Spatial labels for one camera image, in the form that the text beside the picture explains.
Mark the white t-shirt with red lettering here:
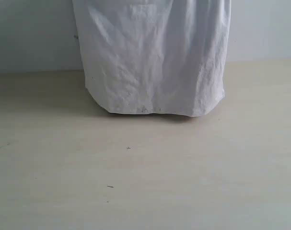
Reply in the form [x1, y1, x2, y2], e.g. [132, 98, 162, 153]
[72, 0, 231, 117]

